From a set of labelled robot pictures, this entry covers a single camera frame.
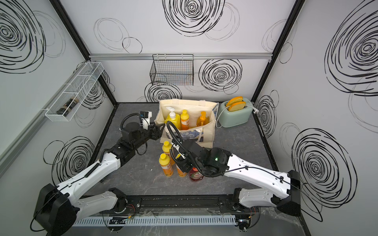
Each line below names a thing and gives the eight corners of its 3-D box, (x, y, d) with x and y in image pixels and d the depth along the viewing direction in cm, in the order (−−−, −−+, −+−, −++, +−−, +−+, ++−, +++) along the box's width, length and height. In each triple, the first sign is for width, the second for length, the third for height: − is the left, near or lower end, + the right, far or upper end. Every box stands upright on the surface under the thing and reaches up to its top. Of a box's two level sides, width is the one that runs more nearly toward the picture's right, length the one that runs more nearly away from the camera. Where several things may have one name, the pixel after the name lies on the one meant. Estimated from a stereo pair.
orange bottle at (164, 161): (164, 175, 84) (157, 159, 67) (168, 169, 87) (162, 152, 69) (170, 179, 83) (164, 163, 66) (174, 173, 85) (170, 156, 68)
